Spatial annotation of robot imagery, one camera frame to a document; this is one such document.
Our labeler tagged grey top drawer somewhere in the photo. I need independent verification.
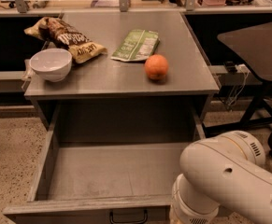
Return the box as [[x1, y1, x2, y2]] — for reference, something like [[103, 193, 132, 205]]
[[3, 99, 202, 224]]

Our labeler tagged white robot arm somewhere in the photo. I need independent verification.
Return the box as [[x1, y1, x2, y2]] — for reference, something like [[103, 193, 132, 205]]
[[169, 131, 272, 224]]

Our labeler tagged grey drawer cabinet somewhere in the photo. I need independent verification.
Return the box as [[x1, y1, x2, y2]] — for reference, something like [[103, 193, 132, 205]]
[[25, 11, 219, 144]]

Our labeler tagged orange fruit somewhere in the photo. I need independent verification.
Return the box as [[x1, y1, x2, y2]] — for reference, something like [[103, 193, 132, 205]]
[[144, 54, 168, 80]]

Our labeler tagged green snack packet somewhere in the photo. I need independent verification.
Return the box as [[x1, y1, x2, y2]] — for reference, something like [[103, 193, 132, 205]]
[[111, 29, 160, 62]]

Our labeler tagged white bowl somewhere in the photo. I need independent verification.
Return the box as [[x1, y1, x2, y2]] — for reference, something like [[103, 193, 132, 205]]
[[29, 49, 72, 82]]

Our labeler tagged brown chip bag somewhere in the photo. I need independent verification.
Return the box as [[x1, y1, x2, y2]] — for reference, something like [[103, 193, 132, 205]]
[[24, 17, 107, 64]]

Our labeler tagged black side table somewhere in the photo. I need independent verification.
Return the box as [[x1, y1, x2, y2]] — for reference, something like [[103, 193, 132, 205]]
[[203, 22, 272, 137]]

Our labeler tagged white power adapter with cables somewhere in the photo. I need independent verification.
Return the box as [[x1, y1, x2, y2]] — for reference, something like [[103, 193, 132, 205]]
[[223, 62, 250, 111]]

